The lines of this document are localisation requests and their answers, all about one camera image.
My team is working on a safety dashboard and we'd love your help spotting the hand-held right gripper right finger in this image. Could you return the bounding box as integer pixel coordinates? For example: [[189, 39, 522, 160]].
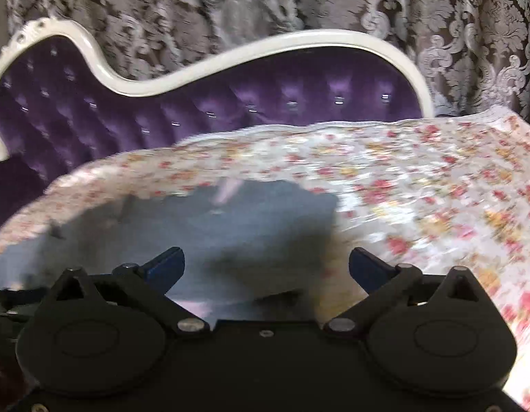
[[324, 247, 491, 336]]

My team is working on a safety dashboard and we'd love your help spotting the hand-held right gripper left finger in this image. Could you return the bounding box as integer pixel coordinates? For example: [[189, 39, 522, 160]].
[[45, 247, 211, 336]]

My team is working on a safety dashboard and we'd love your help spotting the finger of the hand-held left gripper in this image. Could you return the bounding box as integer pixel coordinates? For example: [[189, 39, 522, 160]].
[[0, 285, 51, 310]]

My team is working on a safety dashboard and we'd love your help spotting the grey small garment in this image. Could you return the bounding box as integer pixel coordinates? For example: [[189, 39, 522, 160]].
[[0, 178, 348, 323]]

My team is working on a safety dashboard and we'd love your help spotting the floral printed blanket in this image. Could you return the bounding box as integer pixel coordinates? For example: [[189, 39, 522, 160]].
[[0, 106, 530, 412]]

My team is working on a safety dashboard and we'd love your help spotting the grey damask curtain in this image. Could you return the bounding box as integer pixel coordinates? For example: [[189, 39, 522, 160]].
[[3, 0, 530, 122]]

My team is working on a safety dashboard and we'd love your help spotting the purple tufted sofa white frame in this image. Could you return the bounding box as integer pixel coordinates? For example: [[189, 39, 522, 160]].
[[0, 17, 435, 238]]

